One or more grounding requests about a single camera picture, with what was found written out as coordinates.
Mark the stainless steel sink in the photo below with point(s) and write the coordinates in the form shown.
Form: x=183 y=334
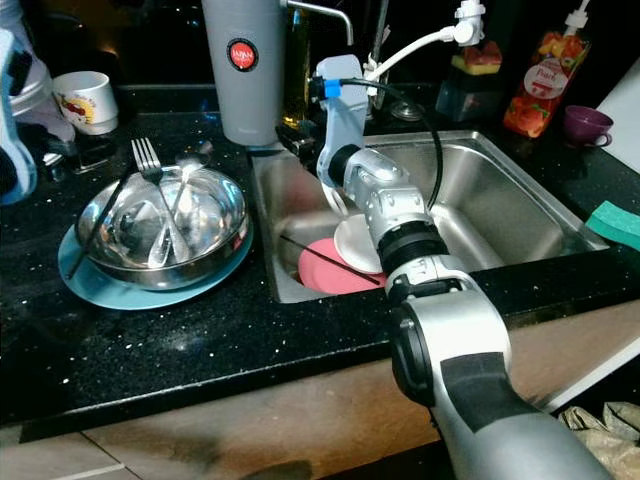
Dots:
x=510 y=210

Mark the small white dish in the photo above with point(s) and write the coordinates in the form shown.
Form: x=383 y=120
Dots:
x=360 y=245

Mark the green sponge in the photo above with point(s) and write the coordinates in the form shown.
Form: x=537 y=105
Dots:
x=615 y=225

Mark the peach dish soap pouch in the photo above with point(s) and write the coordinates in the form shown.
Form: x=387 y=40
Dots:
x=540 y=95

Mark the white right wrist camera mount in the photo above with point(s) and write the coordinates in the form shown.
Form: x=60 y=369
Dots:
x=345 y=115

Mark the steel sink faucet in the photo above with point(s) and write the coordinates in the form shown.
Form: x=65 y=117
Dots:
x=378 y=40

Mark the white cup with fruit print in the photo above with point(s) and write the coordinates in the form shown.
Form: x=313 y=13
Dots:
x=85 y=105

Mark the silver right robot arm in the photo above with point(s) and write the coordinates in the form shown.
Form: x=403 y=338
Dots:
x=470 y=330

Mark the olive woven sack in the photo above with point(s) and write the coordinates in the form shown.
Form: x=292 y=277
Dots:
x=605 y=440

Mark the white board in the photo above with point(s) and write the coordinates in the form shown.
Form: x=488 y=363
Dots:
x=625 y=130

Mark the white faucet diverter fitting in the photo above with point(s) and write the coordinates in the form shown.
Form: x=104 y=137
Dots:
x=468 y=30

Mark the brown wooden cabinet front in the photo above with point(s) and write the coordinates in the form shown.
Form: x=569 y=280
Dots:
x=260 y=420

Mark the steel fork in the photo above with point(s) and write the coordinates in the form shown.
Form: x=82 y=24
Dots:
x=147 y=160

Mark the steel filter spout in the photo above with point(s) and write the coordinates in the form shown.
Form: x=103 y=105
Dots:
x=320 y=8

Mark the light blue plate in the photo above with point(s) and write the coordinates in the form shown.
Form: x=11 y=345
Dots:
x=85 y=285

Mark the black sponge holder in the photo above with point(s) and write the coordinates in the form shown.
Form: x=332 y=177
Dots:
x=470 y=100

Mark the steel spoon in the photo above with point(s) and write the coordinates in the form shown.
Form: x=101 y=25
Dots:
x=172 y=245

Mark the grey water filter canister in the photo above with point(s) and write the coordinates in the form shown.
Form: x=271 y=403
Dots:
x=240 y=110

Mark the pink plate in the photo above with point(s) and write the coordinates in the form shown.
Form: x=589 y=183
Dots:
x=320 y=275

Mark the stainless steel bowl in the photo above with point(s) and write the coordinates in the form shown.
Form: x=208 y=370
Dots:
x=120 y=235

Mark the purple cup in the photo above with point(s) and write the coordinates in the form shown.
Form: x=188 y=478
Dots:
x=585 y=125

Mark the yellow and red sponge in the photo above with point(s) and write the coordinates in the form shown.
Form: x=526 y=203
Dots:
x=480 y=60

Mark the yellow oil bottle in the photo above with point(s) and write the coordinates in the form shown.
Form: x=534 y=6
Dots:
x=295 y=90

